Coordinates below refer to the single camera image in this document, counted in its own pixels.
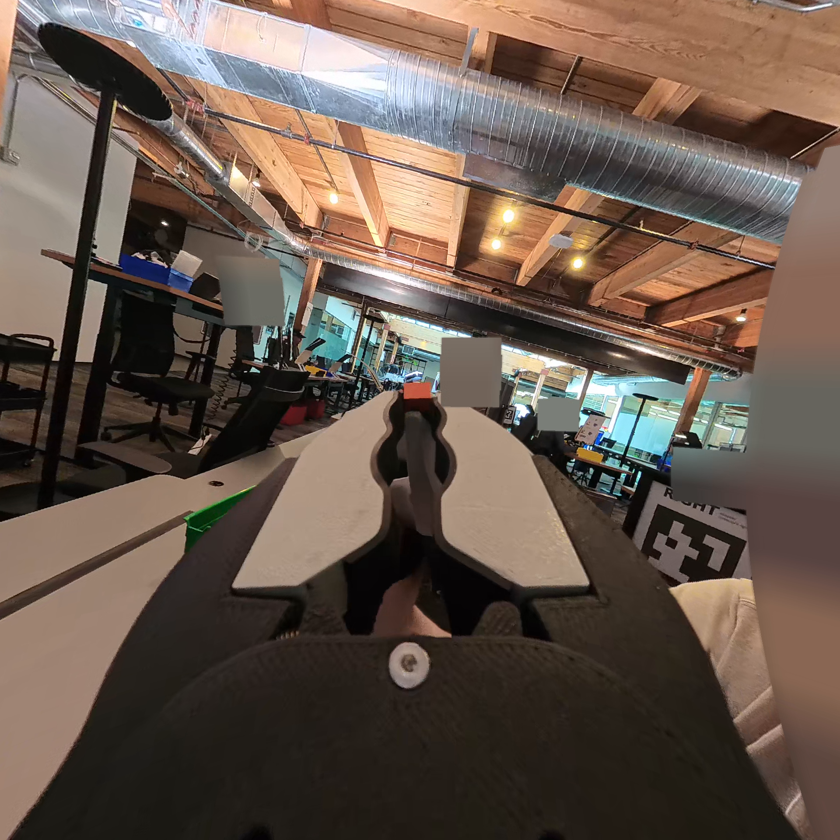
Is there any large silver air duct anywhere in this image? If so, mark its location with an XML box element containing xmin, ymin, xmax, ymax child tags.
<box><xmin>18</xmin><ymin>0</ymin><xmax>816</xmax><ymax>245</ymax></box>

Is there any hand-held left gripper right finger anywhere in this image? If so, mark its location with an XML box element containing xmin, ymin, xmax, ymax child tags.
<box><xmin>427</xmin><ymin>403</ymin><xmax>592</xmax><ymax>599</ymax></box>

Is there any green plastic bin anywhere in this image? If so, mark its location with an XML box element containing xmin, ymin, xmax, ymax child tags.
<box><xmin>183</xmin><ymin>486</ymin><xmax>257</xmax><ymax>553</ymax></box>

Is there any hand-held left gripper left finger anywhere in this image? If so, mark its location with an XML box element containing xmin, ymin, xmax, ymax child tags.
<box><xmin>231</xmin><ymin>391</ymin><xmax>412</xmax><ymax>595</ymax></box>

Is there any wooden standing desk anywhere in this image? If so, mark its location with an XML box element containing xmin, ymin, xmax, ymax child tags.
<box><xmin>41</xmin><ymin>248</ymin><xmax>225</xmax><ymax>442</ymax></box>

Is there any blue storage bin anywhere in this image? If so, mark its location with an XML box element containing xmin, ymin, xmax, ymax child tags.
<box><xmin>119</xmin><ymin>254</ymin><xmax>195</xmax><ymax>291</ymax></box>

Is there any person's right forearm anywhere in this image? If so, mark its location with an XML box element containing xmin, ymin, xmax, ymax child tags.
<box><xmin>668</xmin><ymin>577</ymin><xmax>811</xmax><ymax>840</ymax></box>

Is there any thin black floor lamp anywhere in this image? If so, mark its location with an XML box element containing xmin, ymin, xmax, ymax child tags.
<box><xmin>619</xmin><ymin>392</ymin><xmax>661</xmax><ymax>463</ymax></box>

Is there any grey marker with orange cap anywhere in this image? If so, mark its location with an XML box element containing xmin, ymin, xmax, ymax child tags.
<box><xmin>402</xmin><ymin>382</ymin><xmax>454</xmax><ymax>538</ymax></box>

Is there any black office chair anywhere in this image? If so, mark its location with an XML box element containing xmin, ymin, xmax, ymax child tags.
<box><xmin>101</xmin><ymin>290</ymin><xmax>217</xmax><ymax>454</ymax></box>

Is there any slim silver air duct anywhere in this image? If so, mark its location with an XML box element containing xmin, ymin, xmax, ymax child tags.
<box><xmin>154</xmin><ymin>115</ymin><xmax>744</xmax><ymax>383</ymax></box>

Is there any black utility cart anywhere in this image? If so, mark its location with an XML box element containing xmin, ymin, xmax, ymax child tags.
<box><xmin>0</xmin><ymin>333</ymin><xmax>57</xmax><ymax>468</ymax></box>

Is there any black chair with grey armrest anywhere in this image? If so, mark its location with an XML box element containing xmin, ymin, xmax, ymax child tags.
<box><xmin>77</xmin><ymin>366</ymin><xmax>311</xmax><ymax>481</ymax></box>

